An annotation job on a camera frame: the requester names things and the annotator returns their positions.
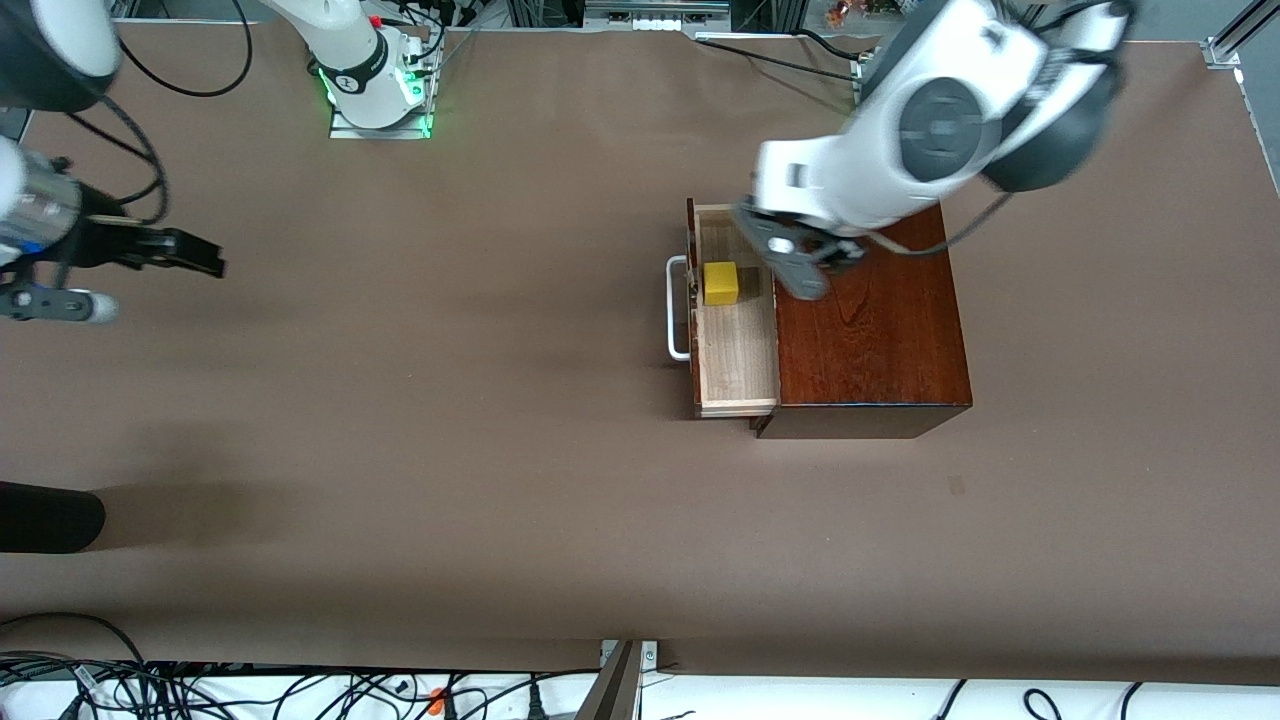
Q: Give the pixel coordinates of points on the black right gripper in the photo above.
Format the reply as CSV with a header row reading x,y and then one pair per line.
x,y
103,245

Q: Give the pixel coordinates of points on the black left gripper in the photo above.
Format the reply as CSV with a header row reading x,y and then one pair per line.
x,y
851,254

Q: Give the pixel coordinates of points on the yellow wooden block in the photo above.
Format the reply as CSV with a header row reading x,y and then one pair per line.
x,y
721,283

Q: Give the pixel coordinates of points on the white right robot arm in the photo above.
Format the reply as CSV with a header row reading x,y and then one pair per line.
x,y
350,50

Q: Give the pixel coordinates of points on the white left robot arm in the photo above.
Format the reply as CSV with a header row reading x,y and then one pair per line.
x,y
940,120

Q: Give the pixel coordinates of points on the dark brown wooden cabinet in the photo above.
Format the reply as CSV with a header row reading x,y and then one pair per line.
x,y
870,340

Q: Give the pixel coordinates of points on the black cylindrical object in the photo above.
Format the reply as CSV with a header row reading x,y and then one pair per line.
x,y
50,517

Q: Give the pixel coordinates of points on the white power strip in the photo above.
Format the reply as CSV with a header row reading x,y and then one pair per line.
x,y
657,24

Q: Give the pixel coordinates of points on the orange connector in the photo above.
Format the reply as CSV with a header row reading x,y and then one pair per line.
x,y
437,698

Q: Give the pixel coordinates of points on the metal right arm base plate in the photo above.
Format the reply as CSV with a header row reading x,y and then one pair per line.
x,y
400,133

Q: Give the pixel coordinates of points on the aluminium frame corner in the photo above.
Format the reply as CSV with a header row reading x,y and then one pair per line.
x,y
1222,52

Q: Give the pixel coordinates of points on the metal table edge bracket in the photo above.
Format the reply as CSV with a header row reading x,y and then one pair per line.
x,y
615,690

